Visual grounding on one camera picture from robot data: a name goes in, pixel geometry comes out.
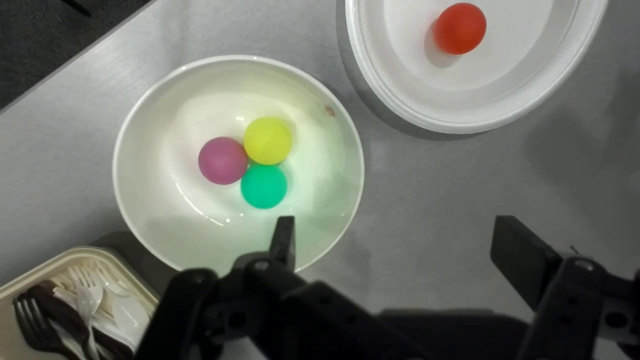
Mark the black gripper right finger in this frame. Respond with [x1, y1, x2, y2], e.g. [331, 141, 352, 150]
[490, 217, 562, 310]

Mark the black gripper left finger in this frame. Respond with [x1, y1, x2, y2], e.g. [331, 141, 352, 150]
[269, 217, 296, 270]

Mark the green ball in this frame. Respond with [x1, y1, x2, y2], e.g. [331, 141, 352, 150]
[240, 165, 287, 211]

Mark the red ball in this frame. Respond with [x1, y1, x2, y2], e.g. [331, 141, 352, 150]
[431, 3, 487, 55]

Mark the white bowl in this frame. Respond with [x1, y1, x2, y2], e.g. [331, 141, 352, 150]
[111, 56, 363, 275]

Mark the purple ball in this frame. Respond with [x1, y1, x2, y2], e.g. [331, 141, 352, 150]
[197, 137, 248, 184]

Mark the yellow ball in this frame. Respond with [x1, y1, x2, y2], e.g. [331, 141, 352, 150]
[244, 118, 292, 167]

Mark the white plastic cutlery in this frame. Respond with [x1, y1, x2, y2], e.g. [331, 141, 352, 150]
[55, 267, 149, 352]

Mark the white foam plate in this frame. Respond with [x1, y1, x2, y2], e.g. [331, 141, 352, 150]
[337, 0, 609, 135]

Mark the beige cutlery tray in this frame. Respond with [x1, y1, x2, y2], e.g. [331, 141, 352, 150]
[0, 247, 158, 360]

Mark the black plastic fork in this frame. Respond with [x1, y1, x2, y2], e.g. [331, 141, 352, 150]
[13, 296, 74, 360]

